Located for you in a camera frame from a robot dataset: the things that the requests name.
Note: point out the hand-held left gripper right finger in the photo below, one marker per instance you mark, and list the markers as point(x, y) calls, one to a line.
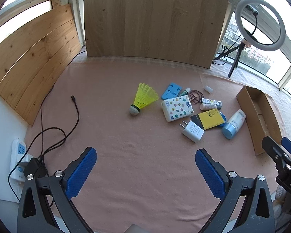
point(209, 172)

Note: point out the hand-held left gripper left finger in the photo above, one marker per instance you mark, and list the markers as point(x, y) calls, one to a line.
point(81, 172)

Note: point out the cardboard box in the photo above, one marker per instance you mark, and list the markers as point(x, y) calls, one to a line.
point(258, 116)

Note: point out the white lotion bottle blue cap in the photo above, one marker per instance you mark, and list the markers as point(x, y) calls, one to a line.
point(235, 123)

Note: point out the yellow notebook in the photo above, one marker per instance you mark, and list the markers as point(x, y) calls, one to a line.
point(212, 119)

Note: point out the blue round tape measure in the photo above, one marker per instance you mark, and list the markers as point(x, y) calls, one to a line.
point(224, 117)

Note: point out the plain white bottle grey cap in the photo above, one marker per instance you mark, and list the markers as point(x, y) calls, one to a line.
point(207, 106)

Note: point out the patterned small bottle grey cap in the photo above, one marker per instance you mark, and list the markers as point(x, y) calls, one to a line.
point(209, 101)

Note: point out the printed tissue pack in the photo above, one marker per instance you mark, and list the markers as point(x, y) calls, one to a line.
point(177, 109)

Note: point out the translucent white plastic cap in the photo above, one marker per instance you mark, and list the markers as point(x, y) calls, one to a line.
point(208, 89)

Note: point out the blue phone stand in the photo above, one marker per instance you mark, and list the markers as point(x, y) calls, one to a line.
point(171, 91)

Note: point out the person's right hand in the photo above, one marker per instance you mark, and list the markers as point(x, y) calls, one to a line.
point(278, 206)

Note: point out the white charger plug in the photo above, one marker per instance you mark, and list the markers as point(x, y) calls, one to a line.
point(192, 132)

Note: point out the black power adapter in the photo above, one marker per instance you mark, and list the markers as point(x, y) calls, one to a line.
point(35, 167)

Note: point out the black card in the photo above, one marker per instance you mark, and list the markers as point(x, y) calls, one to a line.
point(196, 120)

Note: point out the white power strip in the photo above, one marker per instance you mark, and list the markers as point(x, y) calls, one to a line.
point(18, 148)

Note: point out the green patterned small tube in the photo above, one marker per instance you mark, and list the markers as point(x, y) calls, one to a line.
point(184, 92)

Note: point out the black tripod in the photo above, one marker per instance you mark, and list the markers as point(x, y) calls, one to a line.
point(235, 63)

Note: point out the yellow shuttlecock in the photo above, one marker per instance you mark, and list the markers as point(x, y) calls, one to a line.
point(144, 97)

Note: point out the pine slat panel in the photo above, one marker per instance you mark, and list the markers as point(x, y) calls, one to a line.
point(31, 60)

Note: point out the light laminate wooden board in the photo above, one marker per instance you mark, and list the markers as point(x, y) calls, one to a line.
point(155, 19)

